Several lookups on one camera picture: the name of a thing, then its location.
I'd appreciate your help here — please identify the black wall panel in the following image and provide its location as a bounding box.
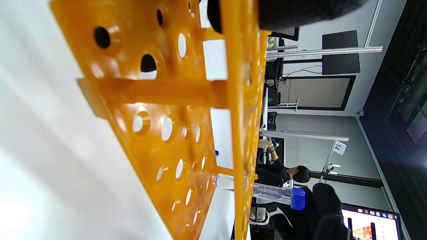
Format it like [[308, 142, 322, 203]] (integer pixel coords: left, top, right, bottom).
[[322, 30, 361, 75]]

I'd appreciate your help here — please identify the white paper tag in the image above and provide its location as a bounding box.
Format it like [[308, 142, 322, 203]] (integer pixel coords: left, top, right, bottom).
[[333, 141, 347, 156]]

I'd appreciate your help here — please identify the person's left hand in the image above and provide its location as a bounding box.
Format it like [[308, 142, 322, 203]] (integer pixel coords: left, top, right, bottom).
[[207, 0, 367, 34]]

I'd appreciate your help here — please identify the person's right hand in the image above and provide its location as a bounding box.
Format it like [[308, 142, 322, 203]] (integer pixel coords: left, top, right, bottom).
[[309, 183, 352, 240]]

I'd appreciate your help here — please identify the black monitor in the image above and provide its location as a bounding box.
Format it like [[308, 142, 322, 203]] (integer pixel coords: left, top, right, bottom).
[[269, 27, 300, 42]]

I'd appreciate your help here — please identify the black framed beige board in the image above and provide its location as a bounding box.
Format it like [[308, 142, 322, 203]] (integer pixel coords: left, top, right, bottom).
[[280, 75, 357, 111]]

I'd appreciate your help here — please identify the aluminium frame beam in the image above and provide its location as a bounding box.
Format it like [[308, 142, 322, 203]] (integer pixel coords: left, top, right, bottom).
[[260, 131, 349, 142], [266, 46, 383, 61]]

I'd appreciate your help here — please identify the lit computer screen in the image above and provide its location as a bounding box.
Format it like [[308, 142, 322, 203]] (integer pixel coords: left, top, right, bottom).
[[341, 203, 402, 240]]

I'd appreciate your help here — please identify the orange test tube rack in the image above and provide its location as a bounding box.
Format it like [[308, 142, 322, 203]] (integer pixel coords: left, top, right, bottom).
[[49, 0, 271, 240]]

